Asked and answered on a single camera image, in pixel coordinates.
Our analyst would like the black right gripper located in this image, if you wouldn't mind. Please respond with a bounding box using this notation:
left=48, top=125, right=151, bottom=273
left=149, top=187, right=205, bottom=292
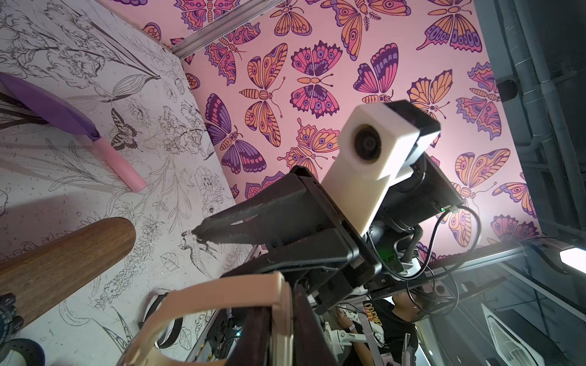
left=191, top=167, right=382, bottom=315

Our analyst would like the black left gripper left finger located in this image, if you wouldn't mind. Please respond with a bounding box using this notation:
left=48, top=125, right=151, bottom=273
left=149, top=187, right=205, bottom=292
left=228, top=307, right=273, bottom=366

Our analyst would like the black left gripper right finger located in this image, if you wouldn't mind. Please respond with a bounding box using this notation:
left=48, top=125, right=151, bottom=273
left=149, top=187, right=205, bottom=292
left=292, top=285, right=338, bottom=366

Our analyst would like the cream strap watch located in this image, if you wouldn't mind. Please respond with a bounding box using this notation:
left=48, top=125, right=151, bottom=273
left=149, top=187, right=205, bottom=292
left=116, top=271, right=294, bottom=366

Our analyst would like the black chunky sport watch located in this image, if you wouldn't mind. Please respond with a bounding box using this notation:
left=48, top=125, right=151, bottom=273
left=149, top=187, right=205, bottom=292
left=1, top=293, right=46, bottom=366

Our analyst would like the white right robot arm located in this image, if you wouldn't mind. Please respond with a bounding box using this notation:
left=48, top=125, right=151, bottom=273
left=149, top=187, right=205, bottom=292
left=193, top=156, right=463, bottom=314

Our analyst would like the black round watch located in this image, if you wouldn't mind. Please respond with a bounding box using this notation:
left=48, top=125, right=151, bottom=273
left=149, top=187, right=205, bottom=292
left=143, top=291, right=184, bottom=350

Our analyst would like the wooden watch stand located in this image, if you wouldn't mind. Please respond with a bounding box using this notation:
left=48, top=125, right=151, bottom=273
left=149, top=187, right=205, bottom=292
left=1, top=217, right=136, bottom=326

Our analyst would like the purple pink garden trowel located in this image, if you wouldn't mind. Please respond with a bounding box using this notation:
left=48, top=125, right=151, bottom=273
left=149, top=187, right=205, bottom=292
left=1, top=73, right=147, bottom=192

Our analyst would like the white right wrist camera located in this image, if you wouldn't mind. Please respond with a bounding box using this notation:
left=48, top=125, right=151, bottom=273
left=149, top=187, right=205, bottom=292
left=321, top=100, right=441, bottom=236

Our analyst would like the aluminium frame post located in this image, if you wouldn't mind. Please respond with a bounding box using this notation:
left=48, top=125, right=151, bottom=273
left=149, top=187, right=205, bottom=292
left=170, top=0, right=282, bottom=59

